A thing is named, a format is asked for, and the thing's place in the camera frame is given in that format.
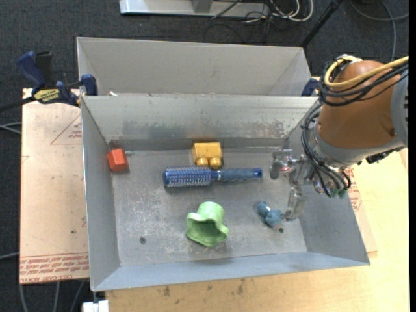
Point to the yellow toy building block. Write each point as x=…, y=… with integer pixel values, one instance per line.
x=206, y=153

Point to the black cylinder on white bracket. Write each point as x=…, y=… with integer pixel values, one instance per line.
x=378, y=158

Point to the grey metal bin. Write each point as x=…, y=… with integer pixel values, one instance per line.
x=182, y=206

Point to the green soft cup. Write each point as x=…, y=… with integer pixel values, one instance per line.
x=208, y=229

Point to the orange-red block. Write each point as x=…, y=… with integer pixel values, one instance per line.
x=117, y=160

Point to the blue hairbrush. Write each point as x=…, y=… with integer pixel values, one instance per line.
x=191, y=176

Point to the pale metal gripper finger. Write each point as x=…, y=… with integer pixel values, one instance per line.
x=300, y=206
x=290, y=208

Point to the blue toy animal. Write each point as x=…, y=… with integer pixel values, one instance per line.
x=269, y=215

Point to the brown cardboard board, red print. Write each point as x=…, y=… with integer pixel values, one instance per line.
x=52, y=190

